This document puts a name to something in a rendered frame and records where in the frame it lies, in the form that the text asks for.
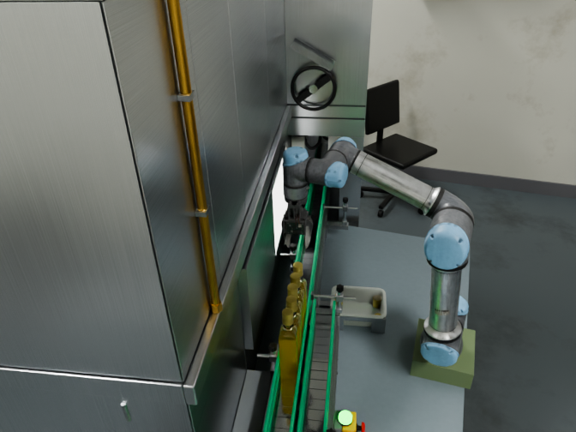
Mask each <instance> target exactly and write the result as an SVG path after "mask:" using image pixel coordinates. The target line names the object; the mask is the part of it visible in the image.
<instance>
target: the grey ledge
mask: <svg viewBox="0 0 576 432"><path fill-rule="evenodd" d="M272 377H273V375H271V374H270V372H269V371H259V370H249V369H248V370H247V373H246V376H245V380H244V384H243V390H242V393H241V397H240V400H239V404H238V408H237V414H236V418H235V422H234V425H233V429H232V432H262V427H263V422H264V417H265V413H266V408H267V400H268V395H269V391H270V386H271V381H272Z"/></svg>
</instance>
